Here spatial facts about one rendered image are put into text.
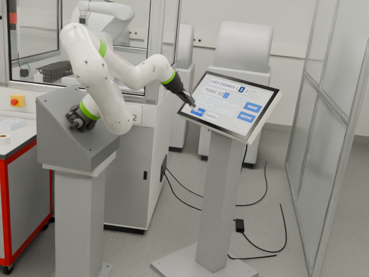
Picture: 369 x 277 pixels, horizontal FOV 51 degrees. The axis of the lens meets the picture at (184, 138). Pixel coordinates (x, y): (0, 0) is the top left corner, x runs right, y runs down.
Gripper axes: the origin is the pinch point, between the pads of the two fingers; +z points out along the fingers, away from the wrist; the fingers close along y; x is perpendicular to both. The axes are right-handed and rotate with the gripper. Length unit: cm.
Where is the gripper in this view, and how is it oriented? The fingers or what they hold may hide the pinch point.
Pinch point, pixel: (193, 106)
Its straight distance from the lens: 210.4
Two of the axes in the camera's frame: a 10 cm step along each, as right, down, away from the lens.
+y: -6.6, -3.0, 6.9
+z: 5.1, 5.0, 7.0
